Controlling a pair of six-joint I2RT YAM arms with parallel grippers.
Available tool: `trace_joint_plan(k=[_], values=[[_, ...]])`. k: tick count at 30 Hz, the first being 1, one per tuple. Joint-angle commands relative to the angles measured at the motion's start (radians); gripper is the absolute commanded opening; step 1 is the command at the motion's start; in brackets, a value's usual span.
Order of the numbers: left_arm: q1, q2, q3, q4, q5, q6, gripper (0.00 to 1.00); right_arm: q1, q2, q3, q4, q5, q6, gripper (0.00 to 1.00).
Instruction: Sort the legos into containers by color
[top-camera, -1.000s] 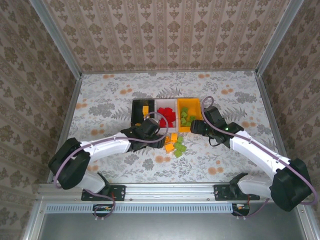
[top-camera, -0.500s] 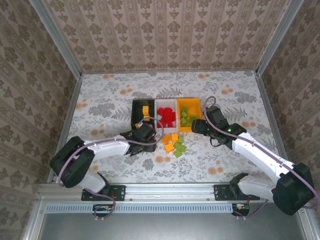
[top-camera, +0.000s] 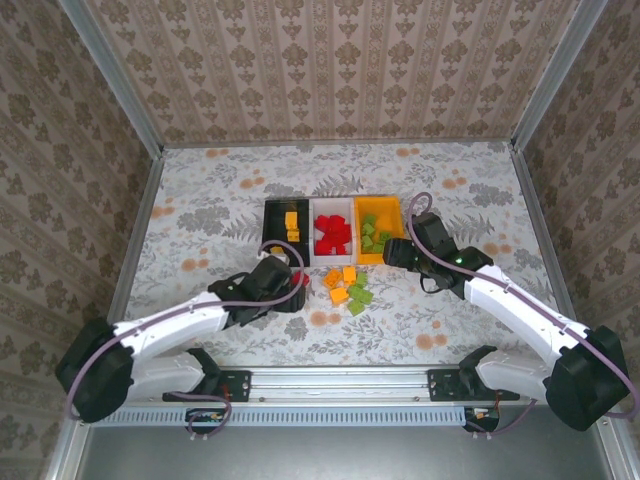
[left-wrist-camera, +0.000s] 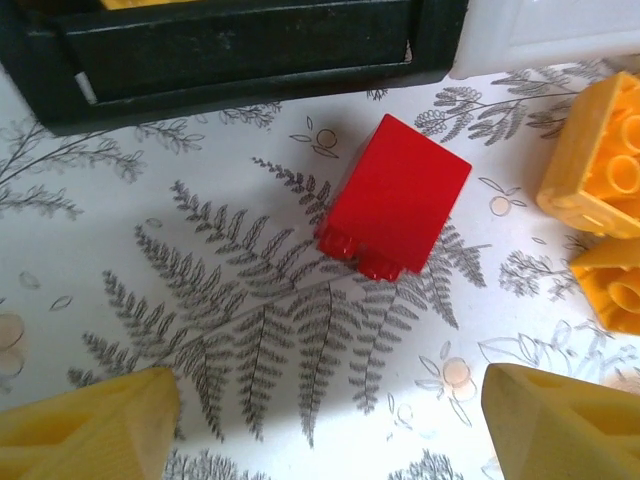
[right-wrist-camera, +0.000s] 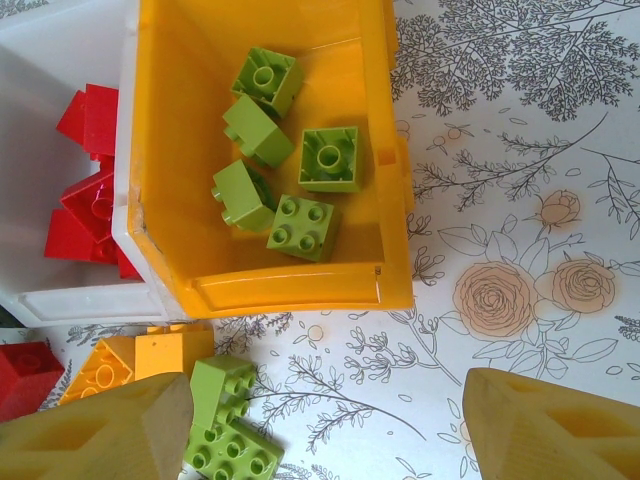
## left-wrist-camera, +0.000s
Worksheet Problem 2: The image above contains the red lego brick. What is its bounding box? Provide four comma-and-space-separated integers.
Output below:
316, 113, 473, 284

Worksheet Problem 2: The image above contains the left gripper pale yellow right finger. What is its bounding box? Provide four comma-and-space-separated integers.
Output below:
480, 363, 640, 480

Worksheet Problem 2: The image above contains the left gripper pale yellow left finger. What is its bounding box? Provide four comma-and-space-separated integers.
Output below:
0, 367, 180, 480

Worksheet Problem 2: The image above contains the white plastic bin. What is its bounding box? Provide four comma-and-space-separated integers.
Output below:
448, 0, 640, 80

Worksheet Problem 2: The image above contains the black plastic bin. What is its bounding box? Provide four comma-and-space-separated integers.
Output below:
0, 0, 469, 135

